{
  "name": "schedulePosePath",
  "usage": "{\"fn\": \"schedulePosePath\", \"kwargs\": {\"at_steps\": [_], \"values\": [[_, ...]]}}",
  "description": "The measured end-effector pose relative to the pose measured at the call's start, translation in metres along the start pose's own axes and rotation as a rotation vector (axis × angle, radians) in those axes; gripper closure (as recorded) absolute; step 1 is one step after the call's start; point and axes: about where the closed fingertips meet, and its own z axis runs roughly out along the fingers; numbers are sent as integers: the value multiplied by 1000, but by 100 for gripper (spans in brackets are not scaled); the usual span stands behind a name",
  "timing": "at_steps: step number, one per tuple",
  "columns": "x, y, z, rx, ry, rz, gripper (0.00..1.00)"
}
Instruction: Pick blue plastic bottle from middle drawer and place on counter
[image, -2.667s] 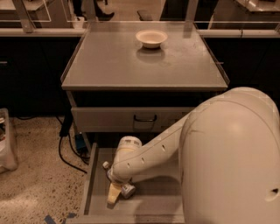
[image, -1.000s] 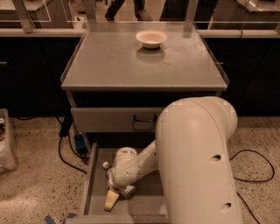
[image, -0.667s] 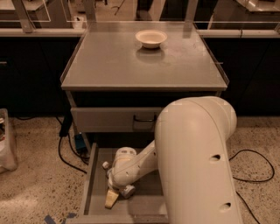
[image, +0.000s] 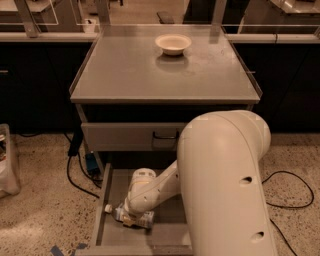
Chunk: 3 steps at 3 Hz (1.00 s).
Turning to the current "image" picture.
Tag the black power strip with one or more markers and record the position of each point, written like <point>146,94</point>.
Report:
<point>75,143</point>

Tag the closed grey top drawer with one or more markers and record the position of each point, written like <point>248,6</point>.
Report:
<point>130,136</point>

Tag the open grey middle drawer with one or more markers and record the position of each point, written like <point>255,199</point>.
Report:
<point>169,235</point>

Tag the blue power adapter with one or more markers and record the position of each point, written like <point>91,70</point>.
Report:
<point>91,163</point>

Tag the clear plastic bottle white cap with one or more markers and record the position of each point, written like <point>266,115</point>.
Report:
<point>146,221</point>

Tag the blue floor tape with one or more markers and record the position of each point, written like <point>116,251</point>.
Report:
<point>57,251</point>

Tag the white paper bowl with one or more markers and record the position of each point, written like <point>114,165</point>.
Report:
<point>173,44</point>

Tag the grey drawer cabinet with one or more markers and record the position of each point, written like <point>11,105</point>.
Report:
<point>128,79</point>

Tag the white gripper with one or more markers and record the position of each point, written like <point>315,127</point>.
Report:
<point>132,210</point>

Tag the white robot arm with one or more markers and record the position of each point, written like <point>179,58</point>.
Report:
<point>217,174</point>

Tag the black drawer handle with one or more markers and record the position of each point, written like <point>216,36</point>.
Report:
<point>160,137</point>

